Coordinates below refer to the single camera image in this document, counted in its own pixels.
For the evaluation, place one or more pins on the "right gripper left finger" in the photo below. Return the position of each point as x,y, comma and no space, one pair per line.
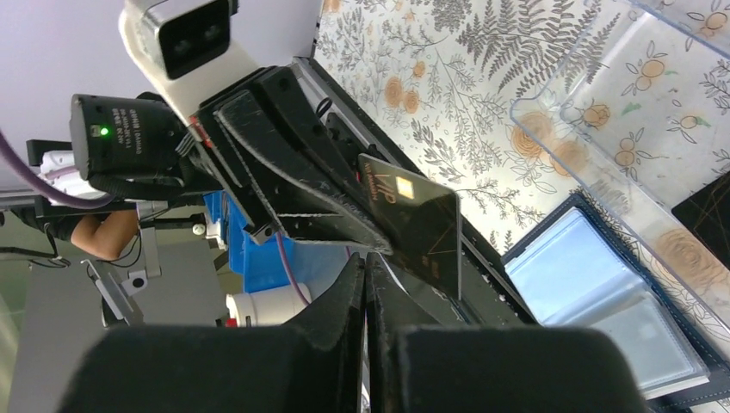
311,363

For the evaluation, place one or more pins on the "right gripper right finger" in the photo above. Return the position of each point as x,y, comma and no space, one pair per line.
418,365

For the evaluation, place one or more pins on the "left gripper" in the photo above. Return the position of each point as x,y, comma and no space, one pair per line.
284,168

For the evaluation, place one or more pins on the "blue leather card holder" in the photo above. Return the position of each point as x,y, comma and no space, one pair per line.
572,270

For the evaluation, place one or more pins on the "clear plastic card box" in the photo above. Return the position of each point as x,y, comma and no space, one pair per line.
637,113

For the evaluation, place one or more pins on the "person's forearm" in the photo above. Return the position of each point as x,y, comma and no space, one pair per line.
105,239

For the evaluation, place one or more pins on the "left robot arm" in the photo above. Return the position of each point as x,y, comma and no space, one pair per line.
138,149

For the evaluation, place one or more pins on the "blue plastic bin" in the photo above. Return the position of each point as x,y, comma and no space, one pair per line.
246,267

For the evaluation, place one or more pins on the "floral tablecloth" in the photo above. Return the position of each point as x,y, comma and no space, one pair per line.
442,77

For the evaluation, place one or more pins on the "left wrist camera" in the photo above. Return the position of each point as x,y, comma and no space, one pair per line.
185,49

